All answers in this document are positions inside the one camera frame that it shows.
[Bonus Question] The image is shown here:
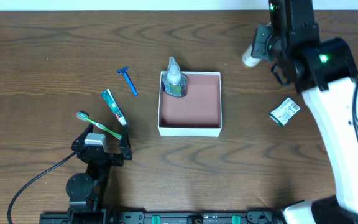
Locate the left black cable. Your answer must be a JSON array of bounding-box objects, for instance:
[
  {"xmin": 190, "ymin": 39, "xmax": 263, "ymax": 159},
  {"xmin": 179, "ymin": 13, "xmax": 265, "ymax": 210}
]
[{"xmin": 7, "ymin": 151, "xmax": 77, "ymax": 224}]

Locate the clear foam soap pump bottle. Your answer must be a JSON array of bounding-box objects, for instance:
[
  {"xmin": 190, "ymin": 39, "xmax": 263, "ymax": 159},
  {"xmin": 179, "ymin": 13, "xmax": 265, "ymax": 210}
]
[{"xmin": 162, "ymin": 57, "xmax": 188, "ymax": 98}]

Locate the green toothpaste tube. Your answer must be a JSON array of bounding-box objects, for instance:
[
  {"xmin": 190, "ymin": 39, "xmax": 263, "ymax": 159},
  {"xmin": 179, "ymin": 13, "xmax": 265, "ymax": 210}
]
[{"xmin": 101, "ymin": 89, "xmax": 127, "ymax": 126}]

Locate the green toothbrush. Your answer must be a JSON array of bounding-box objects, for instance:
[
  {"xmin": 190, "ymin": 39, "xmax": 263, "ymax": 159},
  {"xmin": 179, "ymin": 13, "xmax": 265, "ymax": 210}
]
[{"xmin": 76, "ymin": 111, "xmax": 122, "ymax": 140}]

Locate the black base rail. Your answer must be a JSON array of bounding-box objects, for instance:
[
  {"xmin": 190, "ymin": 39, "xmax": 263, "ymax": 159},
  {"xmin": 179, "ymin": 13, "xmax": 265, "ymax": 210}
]
[{"xmin": 39, "ymin": 209, "xmax": 285, "ymax": 224}]

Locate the white lotion tube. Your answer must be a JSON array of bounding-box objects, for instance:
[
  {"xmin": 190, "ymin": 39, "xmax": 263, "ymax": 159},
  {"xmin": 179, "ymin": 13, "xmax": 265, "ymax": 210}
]
[{"xmin": 242, "ymin": 45, "xmax": 261, "ymax": 67}]

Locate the small white green packet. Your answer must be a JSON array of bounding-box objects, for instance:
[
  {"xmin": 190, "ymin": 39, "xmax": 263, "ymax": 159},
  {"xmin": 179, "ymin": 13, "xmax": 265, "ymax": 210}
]
[{"xmin": 269, "ymin": 98, "xmax": 300, "ymax": 127}]

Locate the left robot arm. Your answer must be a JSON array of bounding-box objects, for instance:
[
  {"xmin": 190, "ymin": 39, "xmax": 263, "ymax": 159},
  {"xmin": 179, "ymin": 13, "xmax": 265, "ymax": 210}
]
[{"xmin": 66, "ymin": 124, "xmax": 132, "ymax": 223}]

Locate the blue disposable razor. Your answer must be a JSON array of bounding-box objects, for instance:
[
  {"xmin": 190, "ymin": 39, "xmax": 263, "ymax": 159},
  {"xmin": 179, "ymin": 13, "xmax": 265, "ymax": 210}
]
[{"xmin": 117, "ymin": 67, "xmax": 138, "ymax": 96}]

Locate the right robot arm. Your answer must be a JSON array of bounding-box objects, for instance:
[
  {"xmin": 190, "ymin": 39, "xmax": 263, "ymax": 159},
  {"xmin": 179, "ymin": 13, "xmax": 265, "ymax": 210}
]
[{"xmin": 250, "ymin": 0, "xmax": 358, "ymax": 223}]

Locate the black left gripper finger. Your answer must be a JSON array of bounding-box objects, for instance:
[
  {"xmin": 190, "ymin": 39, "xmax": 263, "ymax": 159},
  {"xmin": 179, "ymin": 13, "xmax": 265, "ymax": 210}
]
[
  {"xmin": 71, "ymin": 124, "xmax": 93, "ymax": 147},
  {"xmin": 119, "ymin": 125, "xmax": 132, "ymax": 154}
]

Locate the white box with pink interior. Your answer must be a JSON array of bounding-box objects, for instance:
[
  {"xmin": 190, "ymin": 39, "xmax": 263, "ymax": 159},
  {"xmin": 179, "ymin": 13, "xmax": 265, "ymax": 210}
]
[{"xmin": 157, "ymin": 72, "xmax": 223, "ymax": 137}]

